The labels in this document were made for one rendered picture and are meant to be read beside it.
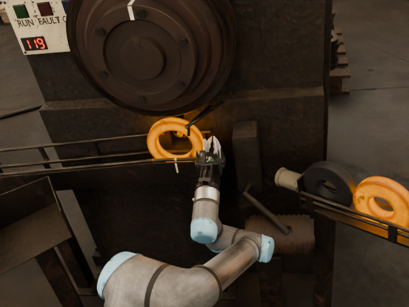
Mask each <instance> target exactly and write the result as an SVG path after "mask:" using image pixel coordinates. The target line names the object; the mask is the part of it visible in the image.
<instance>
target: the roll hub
mask: <svg viewBox="0 0 409 307"><path fill-rule="evenodd" d="M130 1H131V0H127V1H123V2H120V3H118V4H116V5H115V6H113V7H112V8H110V9H109V10H108V11H107V12H106V13H105V14H104V16H103V17H101V19H100V20H99V21H98V23H97V24H96V26H95V28H94V30H93V32H92V34H91V39H90V44H89V51H90V56H91V61H92V63H93V67H94V69H95V70H96V73H97V75H99V73H100V71H106V73H107V74H108V76H107V79H101V78H100V79H101V80H102V82H103V83H104V84H105V85H106V86H107V87H108V88H109V89H110V90H111V91H113V92H114V93H116V94H117V95H118V96H120V97H122V98H124V99H126V100H128V101H131V102H134V103H137V104H140V103H139V102H138V97H139V96H144V97H145V98H146V99H147V100H146V102H145V103H144V105H157V104H163V103H166V102H169V101H171V100H173V99H175V98H177V97H178V96H179V95H181V94H182V93H183V92H184V91H185V90H186V88H187V87H188V86H189V84H190V83H191V81H192V78H193V76H194V72H195V69H196V67H197V61H198V49H197V43H196V41H195V37H194V35H193V33H192V31H191V29H190V27H189V26H188V24H187V23H186V22H185V20H184V19H182V17H181V16H179V14H177V12H175V11H174V10H172V9H171V8H169V7H168V6H166V5H164V4H161V3H159V2H156V1H152V0H135V1H134V2H133V3H132V5H128V4H129V2H130ZM128 6H131V7H132V11H133V16H134V19H135V20H131V19H130V15H129V12H128ZM138 9H144V10H145V11H146V12H147V14H146V16H145V18H141V19H139V17H138V16H137V15H136V13H137V11H138ZM97 27H103V29H104V30H105V35H104V36H103V37H99V36H98V35H97V34H96V28H97ZM180 38H185V39H186V40H187V41H188V44H187V47H186V48H181V47H180V46H179V44H178V43H179V40H180ZM178 82H183V83H184V84H185V85H186V86H185V87H184V90H179V89H178V88H177V87H176V85H177V83H178Z"/></svg>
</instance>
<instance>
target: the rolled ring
mask: <svg viewBox="0 0 409 307"><path fill-rule="evenodd" d="M188 123H190V122H189V121H187V120H185V119H181V118H174V117H171V118H164V119H161V120H159V121H157V122H156V123H154V124H153V126H152V128H151V129H150V131H149V134H148V136H147V146H148V149H149V151H150V153H151V154H152V155H153V157H154V158H187V157H195V156H196V150H197V152H198V153H200V150H202V149H203V136H202V134H201V132H200V131H199V129H197V127H196V126H194V125H192V126H190V131H191V135H190V136H187V129H185V125H186V124H188ZM170 130H173V131H177V132H181V133H183V134H185V135H186V136H187V137H188V138H189V139H190V140H191V142H192V150H191V151H190V152H189V153H187V154H184V155H174V154H171V153H169V152H167V151H166V150H164V149H163V148H162V147H161V145H160V143H159V139H158V138H159V136H160V134H162V133H163V132H166V131H170Z"/></svg>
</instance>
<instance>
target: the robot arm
mask: <svg viewBox="0 0 409 307"><path fill-rule="evenodd" d="M213 143H214V145H213V148H214V151H213V153H211V149H212V148H211V146H212V144H213ZM225 163H226V159H225V155H224V153H223V151H222V148H221V146H220V143H219V141H218V139H217V138H216V137H215V136H211V137H210V138H209V139H208V140H206V139H204V140H203V149H202V150H200V153H198V152H197V150H196V156H195V167H196V170H197V173H198V175H199V176H200V178H199V180H198V182H199V183H197V185H196V189H195V195H194V196H195V198H193V199H192V201H193V202H194V205H193V212H192V222H191V238H192V239H193V240H194V241H197V242H198V243H202V244H205V245H206V246H207V248H209V249H210V250H212V251H213V252H216V253H219V254H218V255H217V256H215V257H214V258H213V259H211V260H209V261H208V262H207V263H205V264H204V265H197V266H194V267H192V268H190V269H185V268H181V267H177V266H173V265H170V264H167V263H163V262H160V261H157V260H155V259H151V258H148V257H145V256H143V255H142V254H139V253H131V252H121V253H118V254H117V255H115V256H113V257H112V258H111V259H110V261H109V262H107V264H106V265H105V267H104V268H103V270H102V271H101V273H100V276H99V279H98V282H97V291H98V295H99V296H100V297H101V299H103V300H105V303H104V306H103V307H213V306H214V305H215V304H216V303H217V302H218V301H219V300H220V298H221V296H222V291H223V290H225V289H226V288H227V287H228V286H229V285H230V284H231V283H232V282H233V281H234V280H235V279H236V278H238V277H239V276H240V275H241V274H242V273H244V271H246V270H247V268H249V267H250V266H251V265H252V264H253V263H254V262H256V261H259V262H264V263H267V262H269V261H270V260H271V257H272V255H273V251H274V240H273V238H271V237H269V236H265V235H263V234H258V233H254V232H251V231H246V230H242V229H239V228H235V227H230V226H227V225H223V224H222V223H221V221H220V220H219V218H218V209H219V202H220V192H219V189H220V187H219V186H220V176H221V175H222V174H223V173H222V170H223V169H225ZM220 252H221V253H220Z"/></svg>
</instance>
